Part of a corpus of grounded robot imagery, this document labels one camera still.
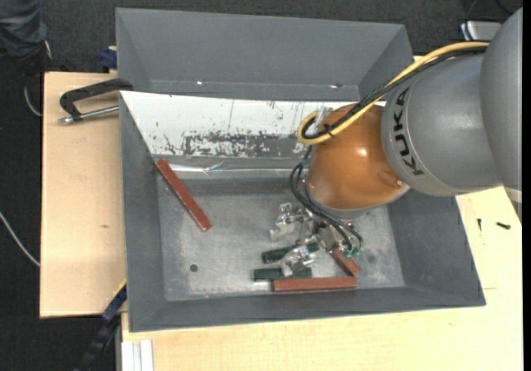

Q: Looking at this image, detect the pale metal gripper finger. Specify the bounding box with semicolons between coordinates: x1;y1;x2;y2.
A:
281;243;321;278
269;202;309;242

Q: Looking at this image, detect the dark green flat block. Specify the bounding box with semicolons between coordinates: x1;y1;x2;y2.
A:
253;266;313;282
261;247;296;265

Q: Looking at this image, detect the red-brown flat block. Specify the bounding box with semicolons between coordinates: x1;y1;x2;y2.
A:
154;158;212;233
329;248;362;277
270;276;358;293

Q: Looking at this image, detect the grey metal bin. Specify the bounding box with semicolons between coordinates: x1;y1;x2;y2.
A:
114;7;487;333

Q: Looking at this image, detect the pale wood board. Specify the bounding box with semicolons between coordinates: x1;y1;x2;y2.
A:
39;71;128;319

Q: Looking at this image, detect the person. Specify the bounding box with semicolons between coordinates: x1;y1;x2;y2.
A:
0;0;53;61

